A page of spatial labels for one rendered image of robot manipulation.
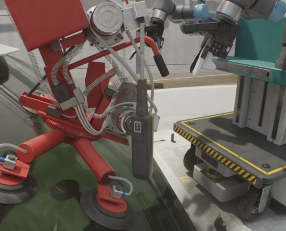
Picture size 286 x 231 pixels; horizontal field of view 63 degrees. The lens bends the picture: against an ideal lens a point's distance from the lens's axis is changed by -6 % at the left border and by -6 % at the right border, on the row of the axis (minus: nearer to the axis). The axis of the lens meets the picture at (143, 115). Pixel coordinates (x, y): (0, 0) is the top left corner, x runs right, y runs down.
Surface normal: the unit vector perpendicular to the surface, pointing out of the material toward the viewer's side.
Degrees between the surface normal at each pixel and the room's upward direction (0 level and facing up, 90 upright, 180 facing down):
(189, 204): 36
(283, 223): 0
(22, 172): 26
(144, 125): 90
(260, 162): 0
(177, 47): 90
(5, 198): 44
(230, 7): 80
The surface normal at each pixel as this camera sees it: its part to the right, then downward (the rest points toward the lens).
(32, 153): -0.13, 0.15
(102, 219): 0.34, -0.76
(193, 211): -0.57, -0.71
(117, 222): 0.53, -0.67
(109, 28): 0.25, 0.17
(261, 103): -0.91, 0.14
